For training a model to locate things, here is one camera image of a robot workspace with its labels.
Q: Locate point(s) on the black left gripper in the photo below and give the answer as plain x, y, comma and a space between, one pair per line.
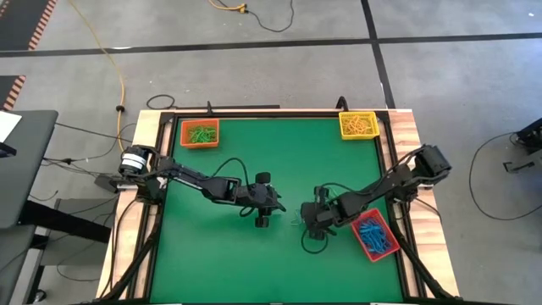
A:
258, 198

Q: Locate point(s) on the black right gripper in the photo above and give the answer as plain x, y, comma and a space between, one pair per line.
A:
324, 214

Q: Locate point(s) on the thin blue rubber band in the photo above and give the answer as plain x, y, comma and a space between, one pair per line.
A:
379, 229

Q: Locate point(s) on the green rubber band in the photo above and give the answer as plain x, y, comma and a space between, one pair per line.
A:
197, 139
209, 135
333, 194
203, 129
206, 139
296, 220
194, 134

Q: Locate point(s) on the pile of bands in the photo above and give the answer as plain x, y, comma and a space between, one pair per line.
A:
366, 123

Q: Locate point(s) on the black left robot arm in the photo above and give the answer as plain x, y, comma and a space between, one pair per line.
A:
190, 180

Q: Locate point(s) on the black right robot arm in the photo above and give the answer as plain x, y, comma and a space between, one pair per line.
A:
389, 182

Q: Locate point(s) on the green table mat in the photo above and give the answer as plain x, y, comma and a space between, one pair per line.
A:
275, 262

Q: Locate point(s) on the red plastic basket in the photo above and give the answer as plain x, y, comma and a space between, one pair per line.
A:
383, 256

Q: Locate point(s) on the yellow plastic basket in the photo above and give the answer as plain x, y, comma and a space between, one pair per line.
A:
349, 136

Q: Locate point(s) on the orange plastic basket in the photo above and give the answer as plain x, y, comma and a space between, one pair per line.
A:
199, 146

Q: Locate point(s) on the light wooden table board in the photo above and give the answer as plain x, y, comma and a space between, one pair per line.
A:
144, 123
402, 123

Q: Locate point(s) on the black floor equipment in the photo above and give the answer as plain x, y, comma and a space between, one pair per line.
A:
531, 137

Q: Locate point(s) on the black desk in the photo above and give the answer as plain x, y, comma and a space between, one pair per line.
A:
29, 178

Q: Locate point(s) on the grey desk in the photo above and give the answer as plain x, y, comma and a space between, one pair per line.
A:
12, 262

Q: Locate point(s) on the dark flat desk item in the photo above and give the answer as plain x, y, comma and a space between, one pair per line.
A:
6, 150

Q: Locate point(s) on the white paper stack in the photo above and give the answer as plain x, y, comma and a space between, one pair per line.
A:
8, 125

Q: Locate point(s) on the black striped floor mat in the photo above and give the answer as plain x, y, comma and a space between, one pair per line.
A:
21, 21
6, 91

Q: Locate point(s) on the black aluminium table frame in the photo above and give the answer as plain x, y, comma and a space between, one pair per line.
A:
296, 114

